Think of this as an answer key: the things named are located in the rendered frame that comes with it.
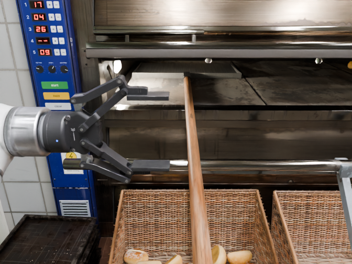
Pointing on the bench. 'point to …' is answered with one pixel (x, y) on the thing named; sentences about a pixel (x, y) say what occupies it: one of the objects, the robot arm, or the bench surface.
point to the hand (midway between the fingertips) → (163, 132)
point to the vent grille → (75, 208)
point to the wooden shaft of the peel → (196, 187)
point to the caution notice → (71, 157)
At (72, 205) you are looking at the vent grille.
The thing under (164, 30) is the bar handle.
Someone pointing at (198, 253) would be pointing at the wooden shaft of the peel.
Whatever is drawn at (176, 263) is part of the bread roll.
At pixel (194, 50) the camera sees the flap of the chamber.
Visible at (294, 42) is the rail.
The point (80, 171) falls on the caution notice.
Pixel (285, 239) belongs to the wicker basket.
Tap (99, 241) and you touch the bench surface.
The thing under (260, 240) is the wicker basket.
